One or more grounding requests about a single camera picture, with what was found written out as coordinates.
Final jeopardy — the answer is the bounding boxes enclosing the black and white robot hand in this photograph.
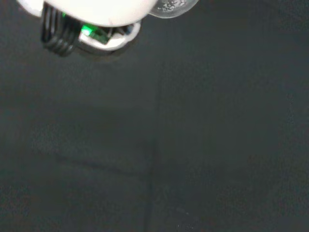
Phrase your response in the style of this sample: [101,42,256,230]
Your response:
[15,0,157,58]

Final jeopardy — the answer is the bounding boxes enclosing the black bench cloth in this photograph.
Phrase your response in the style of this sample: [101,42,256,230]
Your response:
[0,0,309,232]

